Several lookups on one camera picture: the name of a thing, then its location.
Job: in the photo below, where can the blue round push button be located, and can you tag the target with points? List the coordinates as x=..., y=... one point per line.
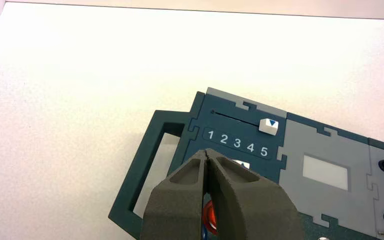
x=204, y=233

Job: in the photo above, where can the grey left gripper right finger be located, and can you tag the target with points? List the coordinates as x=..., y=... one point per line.
x=245, y=205

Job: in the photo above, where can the red round push button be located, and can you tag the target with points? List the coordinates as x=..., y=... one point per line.
x=209, y=215

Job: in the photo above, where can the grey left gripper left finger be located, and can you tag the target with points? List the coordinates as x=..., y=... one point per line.
x=175, y=205

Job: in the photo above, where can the silver toggle switch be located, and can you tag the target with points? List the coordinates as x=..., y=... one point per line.
x=323, y=238

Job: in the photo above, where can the white slider knob blue triangle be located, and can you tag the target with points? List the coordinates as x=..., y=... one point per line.
x=268, y=127
x=243, y=164

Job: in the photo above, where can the white display window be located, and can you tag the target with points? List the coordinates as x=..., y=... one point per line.
x=325, y=172

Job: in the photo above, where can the teal and grey control box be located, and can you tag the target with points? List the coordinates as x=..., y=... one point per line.
x=311, y=145

